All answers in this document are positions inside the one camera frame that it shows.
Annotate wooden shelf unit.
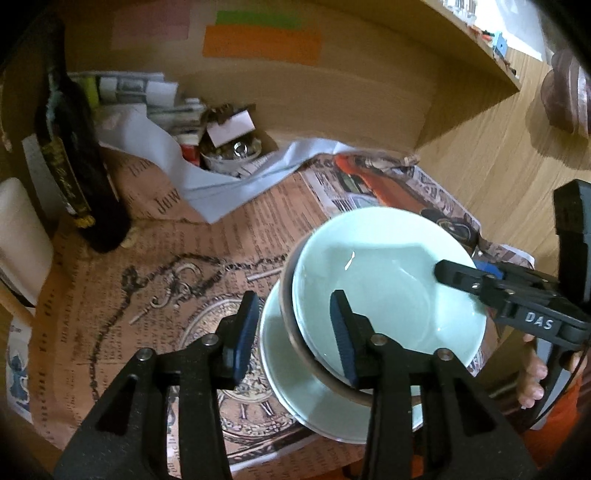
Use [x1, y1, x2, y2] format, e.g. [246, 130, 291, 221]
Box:
[0, 0, 591, 462]

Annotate small bowl of odds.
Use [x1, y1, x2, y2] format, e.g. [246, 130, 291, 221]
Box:
[201, 138, 264, 178]

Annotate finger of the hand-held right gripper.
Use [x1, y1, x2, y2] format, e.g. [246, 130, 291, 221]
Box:
[434, 260, 513, 318]
[473, 262, 560, 297]

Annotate white paper sheet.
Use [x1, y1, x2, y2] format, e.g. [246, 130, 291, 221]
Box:
[95, 106, 370, 224]

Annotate white paper box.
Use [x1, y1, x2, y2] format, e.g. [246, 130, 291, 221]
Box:
[206, 110, 256, 145]

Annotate person's right hand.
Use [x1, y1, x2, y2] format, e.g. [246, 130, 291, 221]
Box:
[516, 335, 550, 411]

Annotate printed newspaper table cover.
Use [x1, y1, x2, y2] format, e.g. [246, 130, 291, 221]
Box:
[9, 148, 536, 480]

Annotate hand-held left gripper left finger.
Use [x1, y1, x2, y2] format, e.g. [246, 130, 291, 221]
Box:
[53, 291, 262, 480]

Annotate mint green plate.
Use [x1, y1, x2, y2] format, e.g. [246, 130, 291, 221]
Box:
[259, 279, 424, 444]

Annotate orange sticky note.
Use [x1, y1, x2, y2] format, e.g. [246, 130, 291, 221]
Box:
[203, 25, 321, 64]

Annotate stack of folded newspapers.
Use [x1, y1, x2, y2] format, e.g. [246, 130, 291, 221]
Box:
[69, 70, 206, 134]

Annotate green sticky note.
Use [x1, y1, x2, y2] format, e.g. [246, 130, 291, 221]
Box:
[215, 10, 302, 29]

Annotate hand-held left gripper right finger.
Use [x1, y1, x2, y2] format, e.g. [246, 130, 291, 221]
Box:
[329, 290, 539, 480]

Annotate pink sticky note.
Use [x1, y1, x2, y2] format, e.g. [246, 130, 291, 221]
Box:
[112, 7, 191, 49]

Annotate person's orange clothing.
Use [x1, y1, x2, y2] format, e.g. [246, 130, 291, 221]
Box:
[522, 383, 585, 467]

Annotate mint green ceramic bowl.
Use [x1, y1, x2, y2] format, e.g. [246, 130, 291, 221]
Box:
[292, 206, 488, 370]

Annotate dark glass bottle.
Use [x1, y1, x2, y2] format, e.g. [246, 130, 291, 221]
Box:
[34, 14, 132, 254]

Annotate white sheet blue cartoon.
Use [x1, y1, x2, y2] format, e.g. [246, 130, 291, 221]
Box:
[4, 318, 33, 423]

